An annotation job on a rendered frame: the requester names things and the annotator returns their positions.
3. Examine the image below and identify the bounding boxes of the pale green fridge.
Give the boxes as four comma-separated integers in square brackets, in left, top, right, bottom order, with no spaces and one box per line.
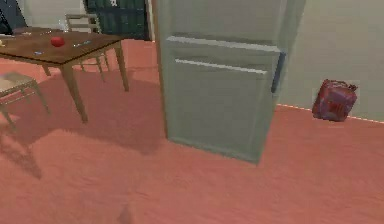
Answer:
[151,0,308,165]

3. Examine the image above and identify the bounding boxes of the dark green cupboard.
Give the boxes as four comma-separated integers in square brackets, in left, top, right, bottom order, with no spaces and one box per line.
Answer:
[83,0,152,42]

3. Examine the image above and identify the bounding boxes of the pale wooden chair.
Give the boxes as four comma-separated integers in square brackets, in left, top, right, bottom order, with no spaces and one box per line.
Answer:
[64,13,112,82]
[0,71,52,132]

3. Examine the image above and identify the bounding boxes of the red bag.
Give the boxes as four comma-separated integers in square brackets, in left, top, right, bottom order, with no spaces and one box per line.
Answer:
[311,79,359,123]

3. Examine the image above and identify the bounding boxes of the red apple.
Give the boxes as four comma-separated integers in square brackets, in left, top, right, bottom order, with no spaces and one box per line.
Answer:
[50,35,66,48]

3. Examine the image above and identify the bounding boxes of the brown wooden table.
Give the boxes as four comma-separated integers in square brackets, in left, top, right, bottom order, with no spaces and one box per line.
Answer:
[0,27,130,124]

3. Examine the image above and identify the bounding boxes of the dark blue grey object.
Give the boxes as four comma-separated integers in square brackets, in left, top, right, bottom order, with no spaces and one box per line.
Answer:
[0,0,28,36]

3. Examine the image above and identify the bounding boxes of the blue fridge handle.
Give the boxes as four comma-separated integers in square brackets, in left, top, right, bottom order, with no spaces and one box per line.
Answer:
[270,50,287,94]

